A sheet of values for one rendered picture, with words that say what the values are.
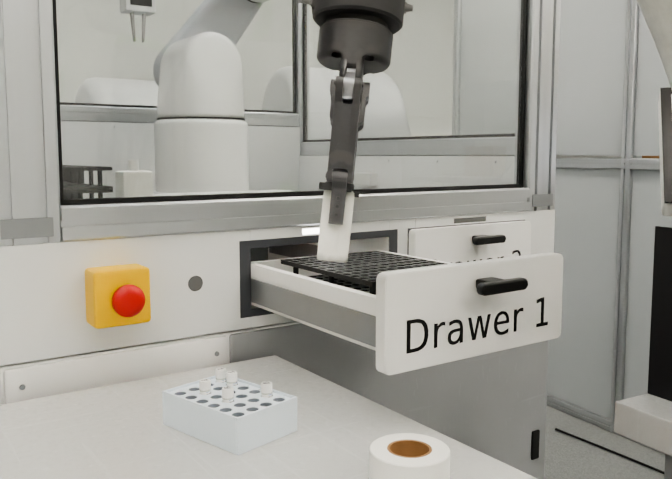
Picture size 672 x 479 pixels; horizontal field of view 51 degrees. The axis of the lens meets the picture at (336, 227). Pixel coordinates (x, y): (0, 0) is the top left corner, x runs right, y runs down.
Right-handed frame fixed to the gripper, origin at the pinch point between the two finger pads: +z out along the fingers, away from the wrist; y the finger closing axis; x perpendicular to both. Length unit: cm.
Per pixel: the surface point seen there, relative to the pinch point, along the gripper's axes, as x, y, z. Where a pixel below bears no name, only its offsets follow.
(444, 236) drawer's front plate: 17, -52, -3
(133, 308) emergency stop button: -24.1, -15.4, 11.7
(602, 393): 102, -211, 43
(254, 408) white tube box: -6.5, -2.9, 19.3
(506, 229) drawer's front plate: 29, -61, -6
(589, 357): 97, -215, 31
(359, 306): 3.2, -11.6, 8.3
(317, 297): -2.1, -18.8, 8.2
